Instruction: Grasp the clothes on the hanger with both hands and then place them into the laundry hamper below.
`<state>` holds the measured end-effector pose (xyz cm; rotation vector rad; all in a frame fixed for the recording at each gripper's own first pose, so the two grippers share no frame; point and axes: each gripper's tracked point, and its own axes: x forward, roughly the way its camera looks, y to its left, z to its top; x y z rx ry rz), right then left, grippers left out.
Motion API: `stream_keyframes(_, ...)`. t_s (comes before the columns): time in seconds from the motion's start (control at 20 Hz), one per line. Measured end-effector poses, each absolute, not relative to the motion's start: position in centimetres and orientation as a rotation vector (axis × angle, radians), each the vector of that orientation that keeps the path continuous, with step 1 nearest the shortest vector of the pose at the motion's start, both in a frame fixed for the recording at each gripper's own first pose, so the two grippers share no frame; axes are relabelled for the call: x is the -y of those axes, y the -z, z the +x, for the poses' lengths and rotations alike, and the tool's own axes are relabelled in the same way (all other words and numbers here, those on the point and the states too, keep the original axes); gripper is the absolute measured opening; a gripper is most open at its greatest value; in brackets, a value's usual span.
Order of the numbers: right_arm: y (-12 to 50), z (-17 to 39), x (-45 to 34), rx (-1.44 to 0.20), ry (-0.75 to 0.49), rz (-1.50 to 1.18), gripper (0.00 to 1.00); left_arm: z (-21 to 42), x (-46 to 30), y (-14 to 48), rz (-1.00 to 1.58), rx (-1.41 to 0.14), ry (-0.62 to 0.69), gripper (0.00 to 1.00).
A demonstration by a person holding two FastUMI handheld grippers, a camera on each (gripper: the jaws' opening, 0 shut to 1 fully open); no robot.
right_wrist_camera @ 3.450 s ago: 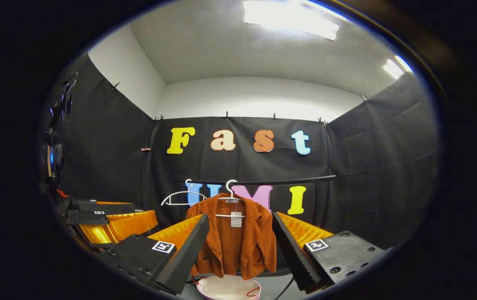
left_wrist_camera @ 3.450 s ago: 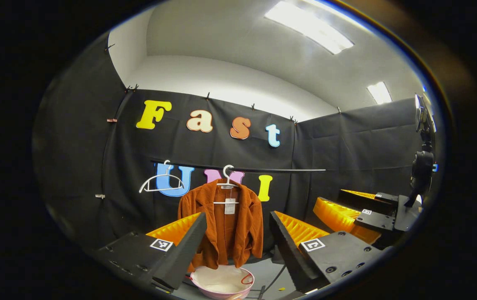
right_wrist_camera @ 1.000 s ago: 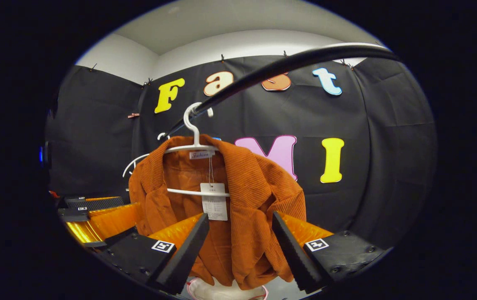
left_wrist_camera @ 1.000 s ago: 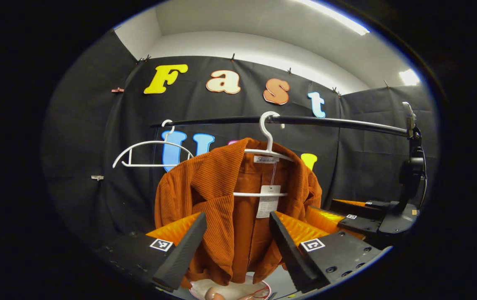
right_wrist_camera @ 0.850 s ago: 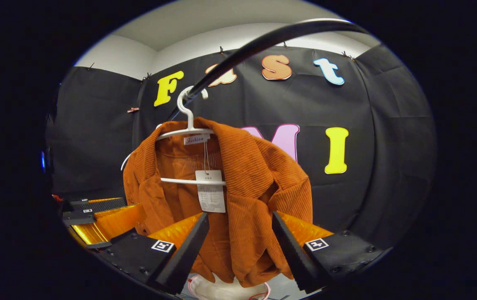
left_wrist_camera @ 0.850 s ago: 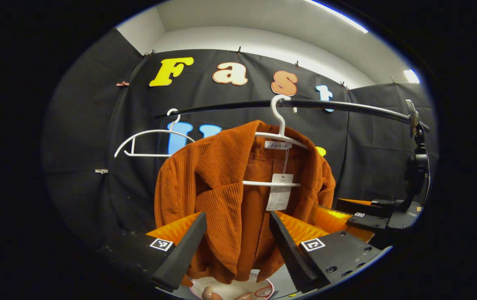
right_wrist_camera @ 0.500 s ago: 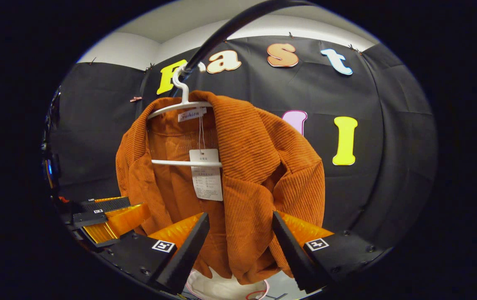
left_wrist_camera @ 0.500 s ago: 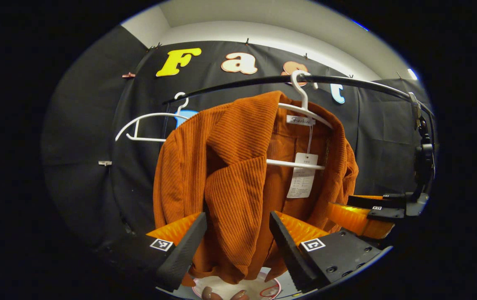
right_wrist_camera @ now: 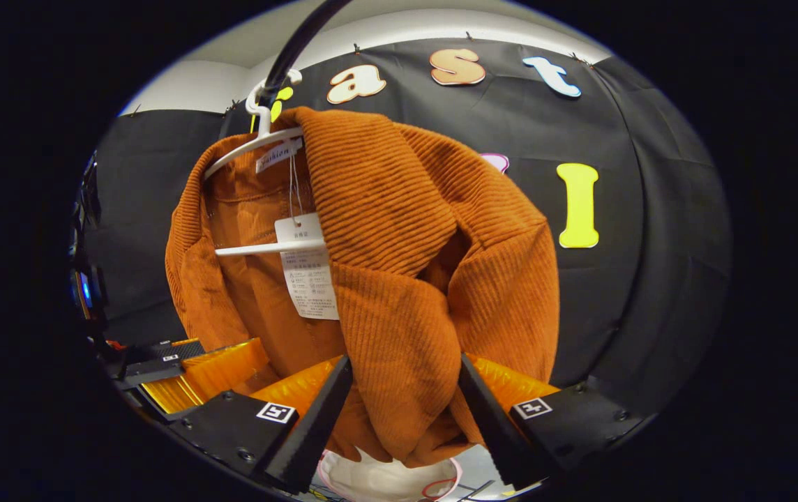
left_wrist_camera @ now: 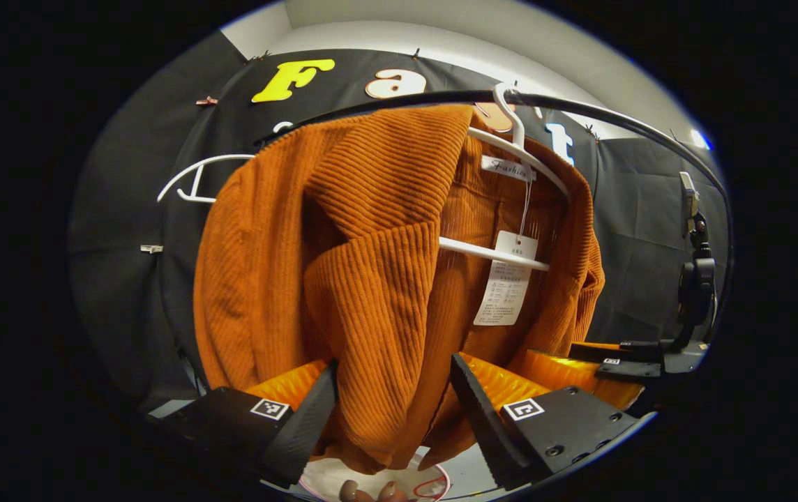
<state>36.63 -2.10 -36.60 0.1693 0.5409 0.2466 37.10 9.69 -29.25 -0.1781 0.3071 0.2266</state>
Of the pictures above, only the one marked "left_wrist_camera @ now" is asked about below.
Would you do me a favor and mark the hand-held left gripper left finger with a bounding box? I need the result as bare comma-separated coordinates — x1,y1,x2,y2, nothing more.
151,358,339,489

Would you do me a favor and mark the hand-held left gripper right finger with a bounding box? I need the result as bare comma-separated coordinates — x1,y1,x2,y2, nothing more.
450,352,644,491

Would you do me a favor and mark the orange corduroy jacket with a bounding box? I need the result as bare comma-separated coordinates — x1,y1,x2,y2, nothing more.
193,105,607,475

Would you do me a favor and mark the white plastic clothes hanger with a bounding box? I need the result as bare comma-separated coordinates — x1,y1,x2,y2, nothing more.
437,82,573,273
157,153,255,204

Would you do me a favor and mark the black metal clothes rack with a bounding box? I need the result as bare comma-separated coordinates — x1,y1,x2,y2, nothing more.
254,89,729,199

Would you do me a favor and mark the black backdrop cloth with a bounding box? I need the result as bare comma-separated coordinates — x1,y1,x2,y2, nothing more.
68,31,731,419

